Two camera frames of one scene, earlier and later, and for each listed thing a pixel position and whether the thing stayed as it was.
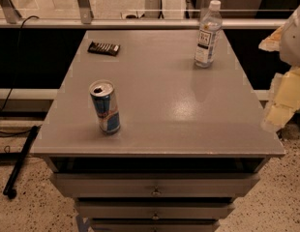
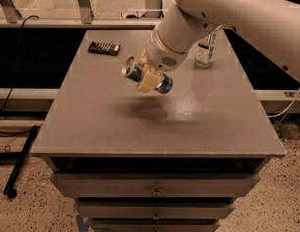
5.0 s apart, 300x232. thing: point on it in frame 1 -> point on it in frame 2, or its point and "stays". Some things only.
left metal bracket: (12, 14) stays
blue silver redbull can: (104, 95) -> (133, 70)
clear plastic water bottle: (208, 36) stays
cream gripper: (293, 41) -> (160, 56)
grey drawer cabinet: (191, 139) stays
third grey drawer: (154, 225) stays
